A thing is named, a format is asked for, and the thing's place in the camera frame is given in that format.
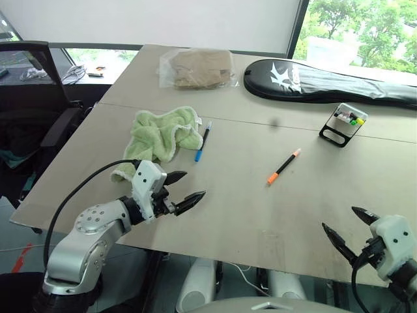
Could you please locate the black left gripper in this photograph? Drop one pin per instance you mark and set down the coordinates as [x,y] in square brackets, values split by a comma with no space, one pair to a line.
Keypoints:
[161,203]

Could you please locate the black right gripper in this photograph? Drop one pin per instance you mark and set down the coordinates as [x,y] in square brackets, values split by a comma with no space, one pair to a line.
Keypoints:
[371,252]

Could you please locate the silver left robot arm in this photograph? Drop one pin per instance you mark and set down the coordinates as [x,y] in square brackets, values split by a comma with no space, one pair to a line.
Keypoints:
[81,251]

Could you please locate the black pen with blue cap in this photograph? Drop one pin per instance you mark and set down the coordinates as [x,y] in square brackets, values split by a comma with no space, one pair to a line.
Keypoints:
[202,143]

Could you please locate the black pen with orange cap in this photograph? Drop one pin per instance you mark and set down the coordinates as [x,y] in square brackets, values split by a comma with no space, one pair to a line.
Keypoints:
[283,167]

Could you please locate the black pen holder rack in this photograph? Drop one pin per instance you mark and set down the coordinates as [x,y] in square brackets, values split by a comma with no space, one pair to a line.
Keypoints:
[339,130]

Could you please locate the green fluffy towel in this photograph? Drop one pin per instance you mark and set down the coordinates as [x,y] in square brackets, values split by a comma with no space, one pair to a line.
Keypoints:
[156,137]

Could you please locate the white rounded robot leg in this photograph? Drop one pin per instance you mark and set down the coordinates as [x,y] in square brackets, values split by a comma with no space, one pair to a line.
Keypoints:
[195,288]
[286,287]

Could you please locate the grey robot torso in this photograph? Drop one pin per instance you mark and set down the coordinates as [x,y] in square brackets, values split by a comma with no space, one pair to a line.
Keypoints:
[270,306]

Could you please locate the plastic bag with brown cloth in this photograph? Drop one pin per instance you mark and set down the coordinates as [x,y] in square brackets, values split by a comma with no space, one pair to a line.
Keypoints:
[198,68]

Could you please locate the small grey flat item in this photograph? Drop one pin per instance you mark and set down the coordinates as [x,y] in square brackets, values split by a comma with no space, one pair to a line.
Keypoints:
[95,75]

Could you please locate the black racket bag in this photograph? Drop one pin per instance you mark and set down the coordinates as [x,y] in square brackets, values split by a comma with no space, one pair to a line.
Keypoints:
[325,86]

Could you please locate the black office chair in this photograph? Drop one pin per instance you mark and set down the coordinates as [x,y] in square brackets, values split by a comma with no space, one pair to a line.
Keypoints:
[36,107]

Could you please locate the grey crumpled plastic bundle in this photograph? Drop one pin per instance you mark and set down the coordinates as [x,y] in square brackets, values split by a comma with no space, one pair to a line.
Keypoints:
[32,74]

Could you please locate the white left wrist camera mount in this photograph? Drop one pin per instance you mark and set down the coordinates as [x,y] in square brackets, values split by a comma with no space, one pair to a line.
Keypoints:
[148,182]

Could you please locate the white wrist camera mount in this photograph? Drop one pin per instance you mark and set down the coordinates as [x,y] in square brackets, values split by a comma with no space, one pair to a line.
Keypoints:
[394,241]
[148,182]

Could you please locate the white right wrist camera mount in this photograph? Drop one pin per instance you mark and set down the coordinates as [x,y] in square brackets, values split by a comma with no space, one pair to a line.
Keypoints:
[394,241]

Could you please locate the black window frame post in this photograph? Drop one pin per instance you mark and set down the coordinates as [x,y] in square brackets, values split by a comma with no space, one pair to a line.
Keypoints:
[297,29]

